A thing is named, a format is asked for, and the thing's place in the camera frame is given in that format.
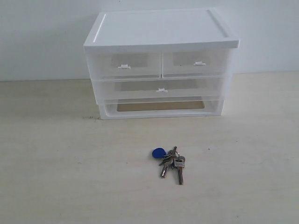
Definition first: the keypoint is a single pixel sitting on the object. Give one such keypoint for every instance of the white plastic drawer cabinet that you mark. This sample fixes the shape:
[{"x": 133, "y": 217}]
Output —
[{"x": 162, "y": 31}]

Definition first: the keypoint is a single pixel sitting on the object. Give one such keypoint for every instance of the clear plastic storage bin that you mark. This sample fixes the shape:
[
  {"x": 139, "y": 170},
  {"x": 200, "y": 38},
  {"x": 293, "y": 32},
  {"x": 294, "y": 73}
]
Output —
[{"x": 159, "y": 90}]

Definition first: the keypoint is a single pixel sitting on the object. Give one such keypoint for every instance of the clear top left drawer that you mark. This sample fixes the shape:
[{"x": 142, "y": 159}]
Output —
[{"x": 108, "y": 66}]

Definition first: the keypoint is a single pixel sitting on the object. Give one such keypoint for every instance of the key bunch with blue fob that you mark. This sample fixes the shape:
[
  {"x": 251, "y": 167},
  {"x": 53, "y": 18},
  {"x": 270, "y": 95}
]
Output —
[{"x": 171, "y": 159}]

